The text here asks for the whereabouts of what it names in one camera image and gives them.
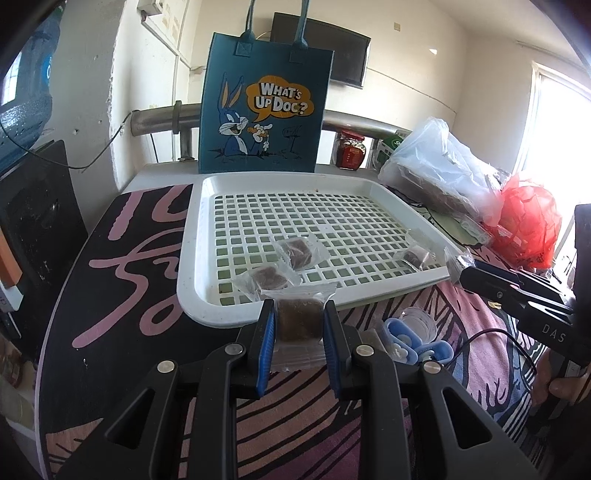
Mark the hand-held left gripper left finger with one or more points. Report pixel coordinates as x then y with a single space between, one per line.
267 350

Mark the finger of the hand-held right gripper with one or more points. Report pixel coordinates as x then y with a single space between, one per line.
512 277
498 293

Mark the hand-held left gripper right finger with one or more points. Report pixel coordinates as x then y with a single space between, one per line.
332 350

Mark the blue spool clip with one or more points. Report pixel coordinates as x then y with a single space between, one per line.
398 332

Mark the white slotted tray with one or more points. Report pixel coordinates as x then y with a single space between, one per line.
194 300

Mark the person's right hand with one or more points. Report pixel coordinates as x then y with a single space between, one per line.
568 385

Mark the red plastic bag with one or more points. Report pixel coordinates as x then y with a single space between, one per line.
526 221

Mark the clear plastic packet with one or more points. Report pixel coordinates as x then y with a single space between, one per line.
473 230

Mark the clear plastic bag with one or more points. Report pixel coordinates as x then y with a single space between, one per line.
434 161

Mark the bright window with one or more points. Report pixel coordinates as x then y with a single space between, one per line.
558 129

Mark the pink black printed tablecloth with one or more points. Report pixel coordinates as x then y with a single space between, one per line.
115 300

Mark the green white carton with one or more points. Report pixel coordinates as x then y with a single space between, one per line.
385 150

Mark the blue cartoon tote bag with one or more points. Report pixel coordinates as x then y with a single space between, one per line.
277 152

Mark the red sauce jar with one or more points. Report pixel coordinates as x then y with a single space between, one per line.
349 152

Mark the black water dispenser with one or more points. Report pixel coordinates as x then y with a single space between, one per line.
41 217

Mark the blue water bottle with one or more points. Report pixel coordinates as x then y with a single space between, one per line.
27 115

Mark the metal pipe rail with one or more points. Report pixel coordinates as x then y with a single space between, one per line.
157 117

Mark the black wall television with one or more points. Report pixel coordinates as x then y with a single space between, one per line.
348 55

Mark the grey wall box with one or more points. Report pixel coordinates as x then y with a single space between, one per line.
150 9

